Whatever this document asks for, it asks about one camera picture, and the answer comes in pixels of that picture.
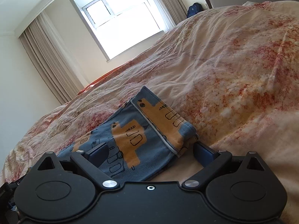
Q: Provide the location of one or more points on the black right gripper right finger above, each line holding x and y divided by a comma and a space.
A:
213, 163

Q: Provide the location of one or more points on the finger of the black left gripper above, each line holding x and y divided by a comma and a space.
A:
7, 195

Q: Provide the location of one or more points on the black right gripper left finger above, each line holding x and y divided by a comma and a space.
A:
88, 163

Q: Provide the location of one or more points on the blue patterned children's pants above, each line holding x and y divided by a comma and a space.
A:
144, 136

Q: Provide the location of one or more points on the orange bed sheet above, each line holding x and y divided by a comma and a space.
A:
109, 75

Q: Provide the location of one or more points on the floral peach bed quilt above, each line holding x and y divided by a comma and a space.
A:
231, 72

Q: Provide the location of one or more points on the beige left curtain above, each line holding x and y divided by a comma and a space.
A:
52, 59

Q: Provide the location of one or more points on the white framed window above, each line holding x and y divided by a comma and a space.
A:
118, 25

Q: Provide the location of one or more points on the blue backpack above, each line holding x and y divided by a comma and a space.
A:
194, 9

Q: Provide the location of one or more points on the white pillow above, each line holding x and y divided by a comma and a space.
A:
249, 3

